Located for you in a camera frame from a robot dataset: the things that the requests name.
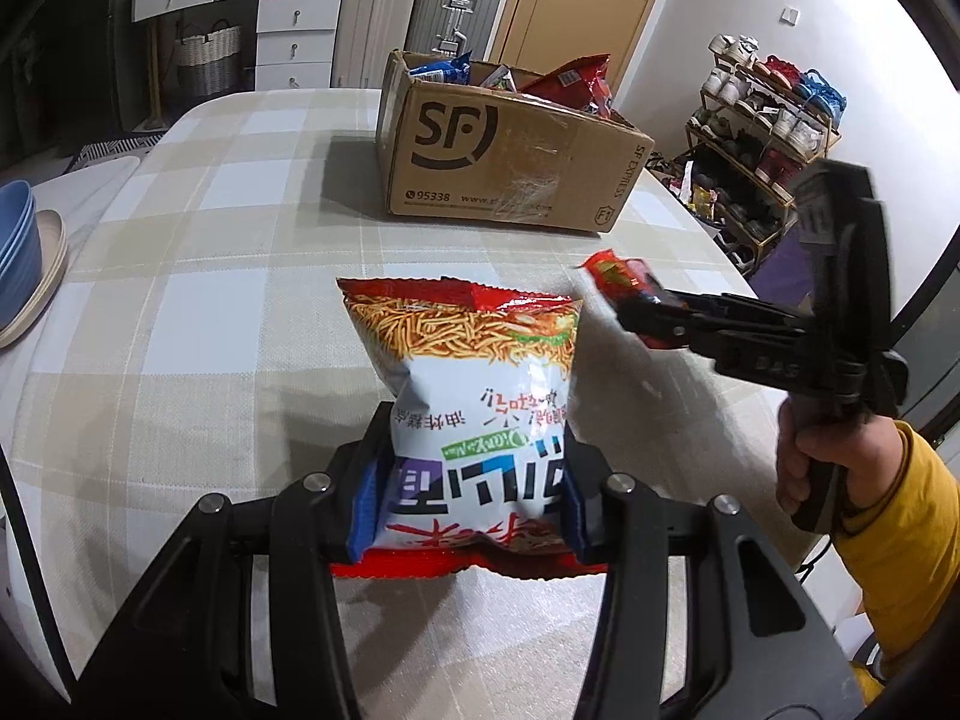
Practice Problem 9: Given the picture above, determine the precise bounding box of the blue snack packet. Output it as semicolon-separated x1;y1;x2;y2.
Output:
409;51;473;86

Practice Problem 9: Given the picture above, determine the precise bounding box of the woven laundry basket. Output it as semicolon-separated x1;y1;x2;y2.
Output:
174;19;243;98

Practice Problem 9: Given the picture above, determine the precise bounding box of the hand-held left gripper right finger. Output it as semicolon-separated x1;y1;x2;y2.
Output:
559;420;876;720

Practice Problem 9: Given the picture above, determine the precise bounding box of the beige suitcase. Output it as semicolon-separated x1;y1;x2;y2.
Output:
332;0;422;89

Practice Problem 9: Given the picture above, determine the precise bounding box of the brown cardboard box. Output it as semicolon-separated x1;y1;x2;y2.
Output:
375;50;656;232

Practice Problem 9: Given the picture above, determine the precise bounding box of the large red snack packet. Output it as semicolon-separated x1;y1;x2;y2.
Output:
521;54;617;119

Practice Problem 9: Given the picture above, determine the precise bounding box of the noodle print snack packet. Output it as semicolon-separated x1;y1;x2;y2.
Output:
330;276;610;581

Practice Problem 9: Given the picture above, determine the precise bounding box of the silver suitcase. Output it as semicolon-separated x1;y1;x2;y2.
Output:
405;0;502;61

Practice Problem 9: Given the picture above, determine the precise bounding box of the blue bag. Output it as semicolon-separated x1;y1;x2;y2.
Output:
797;69;848;119

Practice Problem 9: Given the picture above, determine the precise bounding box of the black white patterned rug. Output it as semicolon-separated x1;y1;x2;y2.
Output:
64;131;167;178

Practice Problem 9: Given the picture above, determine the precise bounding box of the wooden shoe rack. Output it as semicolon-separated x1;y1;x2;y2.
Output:
679;60;842;276

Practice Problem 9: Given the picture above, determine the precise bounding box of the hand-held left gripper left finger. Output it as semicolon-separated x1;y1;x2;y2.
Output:
71;401;396;720

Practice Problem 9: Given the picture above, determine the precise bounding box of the black refrigerator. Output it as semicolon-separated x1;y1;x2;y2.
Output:
11;0;151;158

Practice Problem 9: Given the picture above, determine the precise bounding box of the white drawer dresser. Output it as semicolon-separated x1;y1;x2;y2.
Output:
133;0;346;92

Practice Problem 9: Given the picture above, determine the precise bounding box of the person's right hand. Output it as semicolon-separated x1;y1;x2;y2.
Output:
776;394;914;520

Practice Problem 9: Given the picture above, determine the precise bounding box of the stack of blue bowls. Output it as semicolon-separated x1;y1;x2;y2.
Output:
0;180;38;302

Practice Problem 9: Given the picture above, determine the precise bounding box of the wooden door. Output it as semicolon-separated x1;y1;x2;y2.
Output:
491;0;677;91

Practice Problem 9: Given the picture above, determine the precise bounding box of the beige plate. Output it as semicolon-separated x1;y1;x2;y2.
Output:
0;210;70;350

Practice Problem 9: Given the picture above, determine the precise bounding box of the shoe rack with shoes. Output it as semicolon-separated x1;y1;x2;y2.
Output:
679;34;845;256

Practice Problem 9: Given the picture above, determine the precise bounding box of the person's right forearm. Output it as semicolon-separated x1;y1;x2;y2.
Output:
831;420;960;707

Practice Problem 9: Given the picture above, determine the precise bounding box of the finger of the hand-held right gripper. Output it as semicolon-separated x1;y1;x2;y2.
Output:
637;277;809;320
615;304;725;352

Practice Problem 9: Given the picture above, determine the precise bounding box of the small red snack packet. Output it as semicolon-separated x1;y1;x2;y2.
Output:
576;249;662;316

